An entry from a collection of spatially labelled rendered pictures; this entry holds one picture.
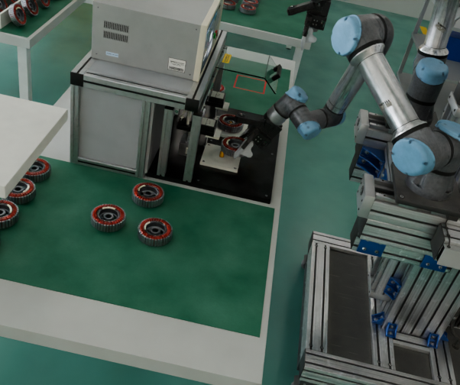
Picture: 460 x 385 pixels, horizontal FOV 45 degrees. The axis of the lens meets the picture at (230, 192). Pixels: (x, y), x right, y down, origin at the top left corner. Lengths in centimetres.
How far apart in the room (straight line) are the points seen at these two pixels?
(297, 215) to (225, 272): 162
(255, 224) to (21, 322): 85
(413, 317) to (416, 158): 99
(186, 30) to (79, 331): 102
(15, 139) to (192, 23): 77
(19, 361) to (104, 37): 131
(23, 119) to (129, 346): 65
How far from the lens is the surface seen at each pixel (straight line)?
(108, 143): 208
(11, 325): 162
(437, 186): 187
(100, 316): 162
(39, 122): 152
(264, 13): 400
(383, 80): 177
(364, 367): 241
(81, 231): 187
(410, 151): 170
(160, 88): 194
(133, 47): 203
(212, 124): 216
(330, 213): 345
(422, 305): 248
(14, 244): 183
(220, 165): 219
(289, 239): 316
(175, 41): 198
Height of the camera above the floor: 199
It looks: 36 degrees down
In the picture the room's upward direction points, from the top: 13 degrees clockwise
